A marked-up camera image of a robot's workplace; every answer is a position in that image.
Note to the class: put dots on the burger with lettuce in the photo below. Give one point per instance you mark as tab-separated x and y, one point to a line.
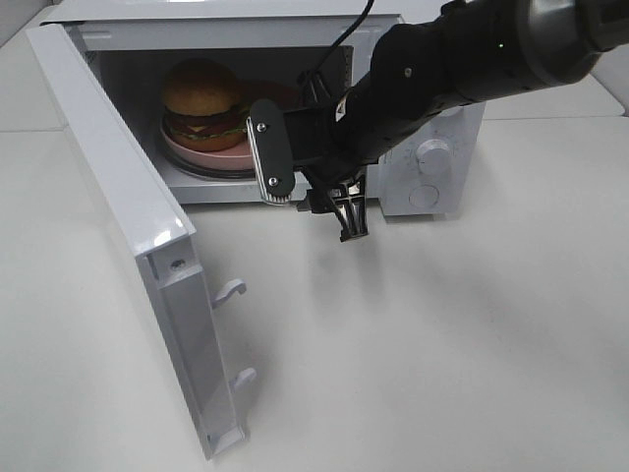
205	106

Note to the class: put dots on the lower white timer knob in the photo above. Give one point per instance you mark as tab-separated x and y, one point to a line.
433	157

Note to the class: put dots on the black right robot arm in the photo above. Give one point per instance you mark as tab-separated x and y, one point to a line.
472	52

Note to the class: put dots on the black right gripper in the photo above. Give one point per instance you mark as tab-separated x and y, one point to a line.
332	142

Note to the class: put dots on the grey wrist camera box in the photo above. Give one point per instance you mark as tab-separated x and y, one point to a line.
271	152

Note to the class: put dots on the round white door button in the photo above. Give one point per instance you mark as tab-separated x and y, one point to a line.
424	196

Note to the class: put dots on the glass microwave turntable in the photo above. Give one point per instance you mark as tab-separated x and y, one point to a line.
211	173

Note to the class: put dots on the white microwave door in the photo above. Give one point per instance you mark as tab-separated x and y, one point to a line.
150	229

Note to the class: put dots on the pink round plate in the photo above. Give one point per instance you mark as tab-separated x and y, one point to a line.
283	96

